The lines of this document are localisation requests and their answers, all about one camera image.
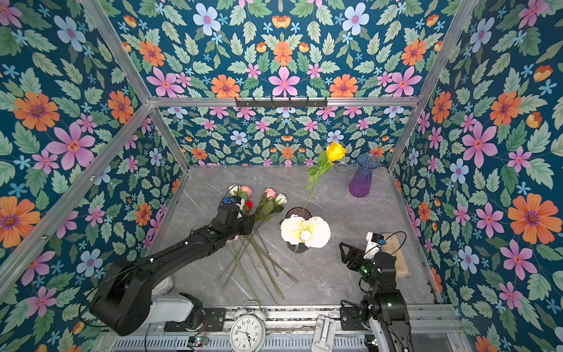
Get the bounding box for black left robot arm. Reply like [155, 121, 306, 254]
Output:
[89, 203, 256, 336]

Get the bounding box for black hook rail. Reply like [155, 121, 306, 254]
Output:
[235, 97, 328, 109]

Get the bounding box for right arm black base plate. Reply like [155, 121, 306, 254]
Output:
[340, 306, 371, 331]

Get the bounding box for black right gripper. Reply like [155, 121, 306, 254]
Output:
[339, 242, 381, 293]

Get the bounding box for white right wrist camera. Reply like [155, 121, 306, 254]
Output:
[364, 232, 386, 260]

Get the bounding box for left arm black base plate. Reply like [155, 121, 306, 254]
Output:
[164, 308, 227, 332]

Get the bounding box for beige cloth roll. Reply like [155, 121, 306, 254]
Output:
[382, 231, 411, 278]

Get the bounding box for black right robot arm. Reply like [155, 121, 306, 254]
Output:
[339, 242, 414, 351]

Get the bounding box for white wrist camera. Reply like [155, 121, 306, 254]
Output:
[221, 196, 245, 211]
[364, 232, 386, 260]

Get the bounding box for cream double-bloom flower stem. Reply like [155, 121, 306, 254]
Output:
[302, 216, 331, 249]

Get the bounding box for purple ribbed glass vase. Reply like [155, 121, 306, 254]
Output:
[348, 153, 381, 198]

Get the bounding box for pink rose stem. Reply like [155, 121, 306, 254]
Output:
[216, 189, 287, 285]

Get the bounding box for pile of artificial flowers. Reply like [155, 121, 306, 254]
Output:
[216, 184, 299, 304]

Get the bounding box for clear glass cup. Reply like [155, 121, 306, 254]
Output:
[335, 162, 352, 190]

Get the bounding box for white twin-bell alarm clock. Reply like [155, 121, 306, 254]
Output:
[229, 300, 267, 352]

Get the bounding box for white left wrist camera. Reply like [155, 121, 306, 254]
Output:
[221, 196, 245, 211]

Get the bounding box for white plastic clip bracket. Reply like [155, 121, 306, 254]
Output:
[311, 315, 337, 352]

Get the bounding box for yellow rose stem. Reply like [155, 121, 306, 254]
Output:
[302, 142, 346, 214]

